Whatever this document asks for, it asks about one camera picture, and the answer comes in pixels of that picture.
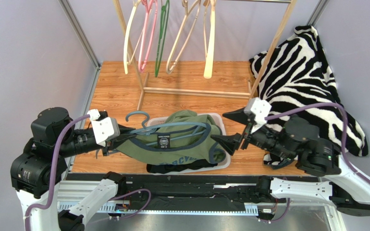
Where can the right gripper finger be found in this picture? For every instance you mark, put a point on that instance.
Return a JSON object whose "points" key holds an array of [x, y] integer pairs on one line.
{"points": [[230, 143], [240, 115]]}

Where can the black top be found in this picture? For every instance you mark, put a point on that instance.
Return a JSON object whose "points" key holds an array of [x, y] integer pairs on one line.
{"points": [[167, 168]]}

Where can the teal plastic hanger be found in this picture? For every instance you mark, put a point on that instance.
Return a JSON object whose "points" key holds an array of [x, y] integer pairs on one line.
{"points": [[163, 128]]}

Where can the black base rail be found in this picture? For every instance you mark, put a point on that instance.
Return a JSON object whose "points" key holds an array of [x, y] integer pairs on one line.
{"points": [[193, 193]]}

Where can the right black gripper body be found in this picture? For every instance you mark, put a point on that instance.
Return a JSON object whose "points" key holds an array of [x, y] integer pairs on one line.
{"points": [[246, 134]]}

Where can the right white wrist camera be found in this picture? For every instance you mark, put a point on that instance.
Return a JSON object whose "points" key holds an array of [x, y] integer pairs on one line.
{"points": [[257, 110]]}

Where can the cream plastic hanger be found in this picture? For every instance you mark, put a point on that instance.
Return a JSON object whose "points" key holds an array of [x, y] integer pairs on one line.
{"points": [[129, 51]]}

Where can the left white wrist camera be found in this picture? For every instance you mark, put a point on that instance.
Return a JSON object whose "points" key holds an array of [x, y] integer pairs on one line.
{"points": [[104, 127]]}

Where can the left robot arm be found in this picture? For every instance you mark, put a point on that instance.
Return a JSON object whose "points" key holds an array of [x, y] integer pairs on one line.
{"points": [[36, 174]]}

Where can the olive green tank top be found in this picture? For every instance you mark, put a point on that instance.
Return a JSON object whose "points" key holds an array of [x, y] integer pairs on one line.
{"points": [[159, 149]]}

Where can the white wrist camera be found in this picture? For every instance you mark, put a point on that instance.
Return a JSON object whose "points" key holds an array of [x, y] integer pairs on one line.
{"points": [[104, 127], [257, 110]]}

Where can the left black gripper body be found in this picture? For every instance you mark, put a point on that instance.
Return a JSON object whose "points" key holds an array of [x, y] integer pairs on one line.
{"points": [[109, 143]]}

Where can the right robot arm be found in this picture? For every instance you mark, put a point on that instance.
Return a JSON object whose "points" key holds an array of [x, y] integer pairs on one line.
{"points": [[342, 185]]}

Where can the white plastic basket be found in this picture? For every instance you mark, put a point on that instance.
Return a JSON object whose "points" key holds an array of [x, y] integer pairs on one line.
{"points": [[219, 122]]}

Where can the pink plastic hanger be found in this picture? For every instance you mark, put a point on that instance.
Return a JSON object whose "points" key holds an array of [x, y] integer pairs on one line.
{"points": [[147, 34]]}

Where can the green plastic hanger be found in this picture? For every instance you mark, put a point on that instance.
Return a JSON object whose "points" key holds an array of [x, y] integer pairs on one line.
{"points": [[165, 9]]}

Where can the wooden clothes rack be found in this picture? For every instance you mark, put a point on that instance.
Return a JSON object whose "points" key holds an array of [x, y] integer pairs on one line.
{"points": [[205, 93]]}

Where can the light wooden hanger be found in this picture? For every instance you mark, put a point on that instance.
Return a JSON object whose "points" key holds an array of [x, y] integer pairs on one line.
{"points": [[209, 36]]}

